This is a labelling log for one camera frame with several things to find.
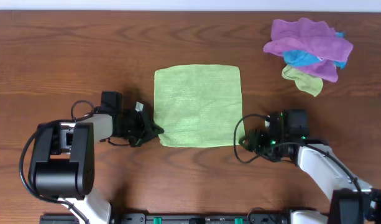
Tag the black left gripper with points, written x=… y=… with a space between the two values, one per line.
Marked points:
x=140 y=128

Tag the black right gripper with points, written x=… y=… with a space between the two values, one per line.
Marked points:
x=255 y=143

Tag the light green microfiber cloth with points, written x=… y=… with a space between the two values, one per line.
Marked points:
x=198 y=105

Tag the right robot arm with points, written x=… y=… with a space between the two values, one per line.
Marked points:
x=286 y=137

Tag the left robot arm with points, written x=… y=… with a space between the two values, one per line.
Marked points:
x=57 y=162

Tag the blue microfiber cloth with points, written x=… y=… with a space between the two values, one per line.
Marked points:
x=299 y=58

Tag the purple microfiber cloth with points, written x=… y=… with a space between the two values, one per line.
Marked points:
x=314 y=38

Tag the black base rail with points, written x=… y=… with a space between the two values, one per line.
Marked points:
x=184 y=218

